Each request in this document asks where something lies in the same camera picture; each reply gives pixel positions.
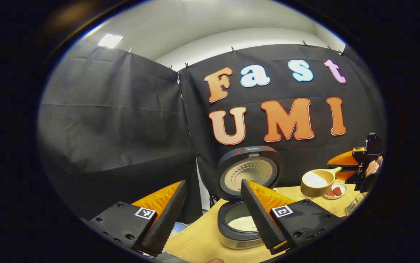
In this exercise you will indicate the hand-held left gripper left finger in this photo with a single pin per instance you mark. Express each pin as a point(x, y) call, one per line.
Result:
point(170, 219)

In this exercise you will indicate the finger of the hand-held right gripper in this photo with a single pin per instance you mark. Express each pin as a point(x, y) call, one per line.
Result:
point(352, 174)
point(345, 159)

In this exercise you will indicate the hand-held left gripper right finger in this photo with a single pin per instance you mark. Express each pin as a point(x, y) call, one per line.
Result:
point(257, 215)

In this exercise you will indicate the white rice heap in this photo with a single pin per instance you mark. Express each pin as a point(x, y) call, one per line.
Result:
point(243, 223)

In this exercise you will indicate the clear chopstick holder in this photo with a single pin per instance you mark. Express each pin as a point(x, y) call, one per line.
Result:
point(354, 206)

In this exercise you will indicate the white rice spoonful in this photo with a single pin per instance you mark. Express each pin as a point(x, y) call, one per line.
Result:
point(316, 179)

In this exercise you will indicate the wooden spoon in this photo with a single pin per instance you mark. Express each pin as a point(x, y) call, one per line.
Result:
point(310, 190)

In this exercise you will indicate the dark grey rice cooker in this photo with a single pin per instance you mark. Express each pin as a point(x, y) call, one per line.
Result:
point(221, 175)

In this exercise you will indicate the pale blue white object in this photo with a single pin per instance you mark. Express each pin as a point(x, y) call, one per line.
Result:
point(179, 230)

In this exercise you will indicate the white round plate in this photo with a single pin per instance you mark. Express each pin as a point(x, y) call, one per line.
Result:
point(344, 188)

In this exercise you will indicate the red meat slice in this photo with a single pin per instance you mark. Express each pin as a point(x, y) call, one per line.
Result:
point(338, 190)
point(329, 193)

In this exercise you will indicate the black backdrop cloth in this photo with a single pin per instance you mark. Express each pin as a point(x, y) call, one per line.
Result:
point(115, 128)

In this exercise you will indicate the row of backdrop clips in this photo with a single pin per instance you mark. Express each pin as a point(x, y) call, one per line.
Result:
point(233, 49)

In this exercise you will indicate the ceiling light panel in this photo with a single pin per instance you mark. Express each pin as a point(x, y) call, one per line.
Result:
point(109, 40)

